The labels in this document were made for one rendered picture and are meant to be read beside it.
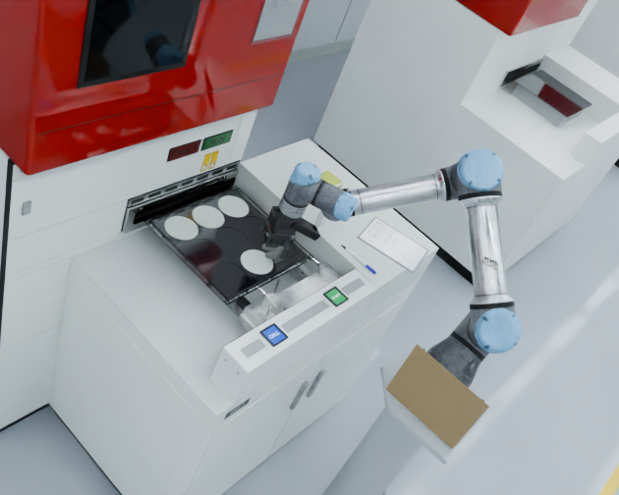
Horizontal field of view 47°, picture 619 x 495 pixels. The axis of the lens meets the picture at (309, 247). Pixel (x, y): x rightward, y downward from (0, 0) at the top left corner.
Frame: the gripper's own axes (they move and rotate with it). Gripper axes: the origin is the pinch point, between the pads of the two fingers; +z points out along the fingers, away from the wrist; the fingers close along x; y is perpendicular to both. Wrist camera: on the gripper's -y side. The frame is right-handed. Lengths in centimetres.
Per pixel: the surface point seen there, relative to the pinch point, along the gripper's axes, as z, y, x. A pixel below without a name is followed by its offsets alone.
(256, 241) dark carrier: 1.3, 4.0, -8.7
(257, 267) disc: 1.2, 6.4, 2.4
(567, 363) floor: 92, -196, -20
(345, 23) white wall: 68, -154, -305
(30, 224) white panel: -10, 70, 0
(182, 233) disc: 1.3, 27.0, -10.7
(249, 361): -4.8, 19.4, 40.1
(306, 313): -4.4, -0.8, 24.5
